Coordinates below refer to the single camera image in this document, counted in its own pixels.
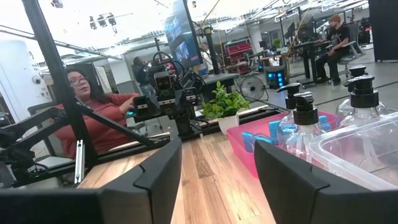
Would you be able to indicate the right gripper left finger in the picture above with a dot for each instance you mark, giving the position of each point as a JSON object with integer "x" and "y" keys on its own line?
{"x": 140, "y": 193}

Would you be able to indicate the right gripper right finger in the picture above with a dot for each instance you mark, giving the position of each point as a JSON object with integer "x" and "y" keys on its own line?
{"x": 295, "y": 193}

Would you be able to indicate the blue sponge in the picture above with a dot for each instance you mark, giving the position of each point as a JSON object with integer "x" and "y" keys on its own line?
{"x": 247, "y": 141}
{"x": 274, "y": 132}
{"x": 325, "y": 121}

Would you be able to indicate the clear pump bottle black cap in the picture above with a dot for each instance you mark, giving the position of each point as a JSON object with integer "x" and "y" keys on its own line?
{"x": 305, "y": 109}
{"x": 357, "y": 71}
{"x": 363, "y": 91}
{"x": 290, "y": 96}

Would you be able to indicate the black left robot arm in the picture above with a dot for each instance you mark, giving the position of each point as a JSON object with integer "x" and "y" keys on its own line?
{"x": 184, "y": 124}

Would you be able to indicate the person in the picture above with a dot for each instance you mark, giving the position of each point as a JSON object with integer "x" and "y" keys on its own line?
{"x": 102, "y": 124}
{"x": 141, "y": 74}
{"x": 339, "y": 37}

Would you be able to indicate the pink plastic bin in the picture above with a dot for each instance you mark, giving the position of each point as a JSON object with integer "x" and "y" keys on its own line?
{"x": 245, "y": 158}

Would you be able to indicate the tall clear plastic bin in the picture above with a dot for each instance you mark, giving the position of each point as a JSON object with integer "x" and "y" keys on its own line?
{"x": 357, "y": 149}

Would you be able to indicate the black desk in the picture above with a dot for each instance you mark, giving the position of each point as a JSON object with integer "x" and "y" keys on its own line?
{"x": 311, "y": 62}
{"x": 217, "y": 79}

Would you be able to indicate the large display screen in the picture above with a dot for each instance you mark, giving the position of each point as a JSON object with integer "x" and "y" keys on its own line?
{"x": 183, "y": 40}

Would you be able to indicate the green plant in white pot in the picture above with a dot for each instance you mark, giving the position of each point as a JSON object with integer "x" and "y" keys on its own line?
{"x": 225, "y": 104}

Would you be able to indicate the round floor fan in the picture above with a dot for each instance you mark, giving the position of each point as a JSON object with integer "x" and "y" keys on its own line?
{"x": 252, "y": 88}

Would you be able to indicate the red shelf rack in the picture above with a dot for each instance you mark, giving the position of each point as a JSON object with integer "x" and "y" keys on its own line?
{"x": 237, "y": 49}

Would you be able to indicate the computer case blue lights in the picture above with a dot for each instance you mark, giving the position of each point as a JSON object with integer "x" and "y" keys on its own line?
{"x": 275, "y": 77}

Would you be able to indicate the grey office chair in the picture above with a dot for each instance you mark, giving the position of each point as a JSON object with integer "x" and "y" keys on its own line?
{"x": 354, "y": 40}

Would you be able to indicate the white frame bracket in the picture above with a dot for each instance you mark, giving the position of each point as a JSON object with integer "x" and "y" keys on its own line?
{"x": 79, "y": 161}

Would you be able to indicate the black screen stand post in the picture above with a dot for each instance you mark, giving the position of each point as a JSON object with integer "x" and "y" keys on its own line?
{"x": 212, "y": 53}

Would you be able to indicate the black aluminium frame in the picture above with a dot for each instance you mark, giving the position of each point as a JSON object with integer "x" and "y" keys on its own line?
{"x": 53, "y": 62}

